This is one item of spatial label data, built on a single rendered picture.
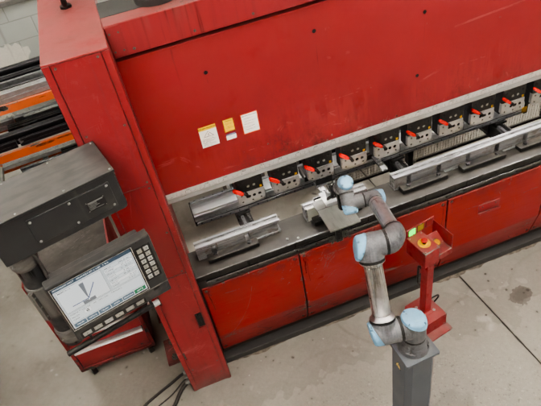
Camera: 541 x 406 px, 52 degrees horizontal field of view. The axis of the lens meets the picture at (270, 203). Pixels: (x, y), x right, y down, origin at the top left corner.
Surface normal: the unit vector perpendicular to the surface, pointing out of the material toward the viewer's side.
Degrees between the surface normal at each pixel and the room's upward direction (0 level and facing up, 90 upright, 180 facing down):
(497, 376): 0
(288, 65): 90
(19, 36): 90
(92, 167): 0
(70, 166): 0
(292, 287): 90
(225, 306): 90
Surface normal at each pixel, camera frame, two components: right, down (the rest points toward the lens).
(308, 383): -0.15, -0.73
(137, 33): 0.32, 0.60
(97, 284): 0.54, 0.51
